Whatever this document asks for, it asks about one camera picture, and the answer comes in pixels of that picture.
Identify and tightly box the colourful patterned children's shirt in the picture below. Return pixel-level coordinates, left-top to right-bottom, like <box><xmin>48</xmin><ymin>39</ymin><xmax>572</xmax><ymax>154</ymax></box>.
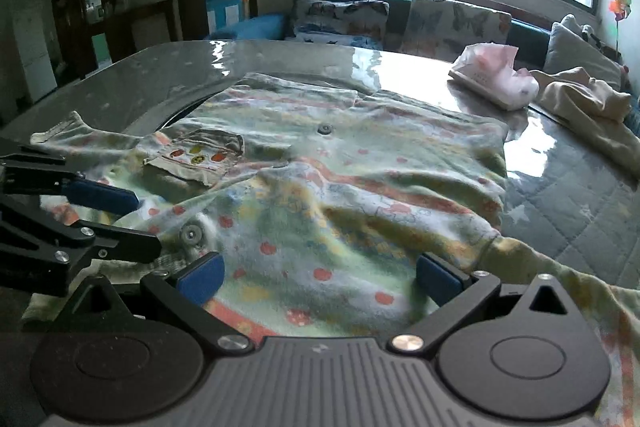
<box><xmin>29</xmin><ymin>72</ymin><xmax>639</xmax><ymax>426</ymax></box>

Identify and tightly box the quilted grey star table cover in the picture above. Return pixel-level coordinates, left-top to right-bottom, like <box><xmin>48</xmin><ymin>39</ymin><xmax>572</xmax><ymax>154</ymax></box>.
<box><xmin>1</xmin><ymin>40</ymin><xmax>639</xmax><ymax>288</ymax></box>

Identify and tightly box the pink tissue pack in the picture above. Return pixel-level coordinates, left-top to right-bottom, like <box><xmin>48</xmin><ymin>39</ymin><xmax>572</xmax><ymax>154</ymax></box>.
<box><xmin>449</xmin><ymin>43</ymin><xmax>539</xmax><ymax>112</ymax></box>

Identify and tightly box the cream folded garment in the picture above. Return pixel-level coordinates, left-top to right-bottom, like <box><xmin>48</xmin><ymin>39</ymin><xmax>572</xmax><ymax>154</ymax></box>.
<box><xmin>532</xmin><ymin>67</ymin><xmax>639</xmax><ymax>179</ymax></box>

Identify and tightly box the butterfly cushion right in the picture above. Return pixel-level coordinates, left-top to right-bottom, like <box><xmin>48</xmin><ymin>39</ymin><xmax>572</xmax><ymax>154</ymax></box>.
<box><xmin>400</xmin><ymin>0</ymin><xmax>512</xmax><ymax>62</ymax></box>

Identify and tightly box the butterfly cushion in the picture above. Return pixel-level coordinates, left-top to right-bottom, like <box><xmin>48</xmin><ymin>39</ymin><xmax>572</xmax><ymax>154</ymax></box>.
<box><xmin>400</xmin><ymin>0</ymin><xmax>512</xmax><ymax>62</ymax></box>
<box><xmin>288</xmin><ymin>0</ymin><xmax>390</xmax><ymax>50</ymax></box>

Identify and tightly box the blue sofa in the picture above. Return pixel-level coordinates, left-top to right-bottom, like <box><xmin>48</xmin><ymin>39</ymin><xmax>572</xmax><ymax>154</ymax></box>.
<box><xmin>206</xmin><ymin>0</ymin><xmax>639</xmax><ymax>133</ymax></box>

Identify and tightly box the grey white pillow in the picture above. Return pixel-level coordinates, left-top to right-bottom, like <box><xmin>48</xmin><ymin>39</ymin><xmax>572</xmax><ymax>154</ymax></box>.
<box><xmin>542</xmin><ymin>14</ymin><xmax>623</xmax><ymax>90</ymax></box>

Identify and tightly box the butterfly cushion left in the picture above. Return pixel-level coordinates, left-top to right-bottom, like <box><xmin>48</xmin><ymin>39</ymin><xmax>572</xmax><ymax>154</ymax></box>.
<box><xmin>288</xmin><ymin>0</ymin><xmax>390</xmax><ymax>50</ymax></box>

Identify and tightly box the colourful pinwheel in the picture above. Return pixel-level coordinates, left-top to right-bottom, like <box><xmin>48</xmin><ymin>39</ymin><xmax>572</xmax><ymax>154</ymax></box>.
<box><xmin>608</xmin><ymin>0</ymin><xmax>632</xmax><ymax>52</ymax></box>

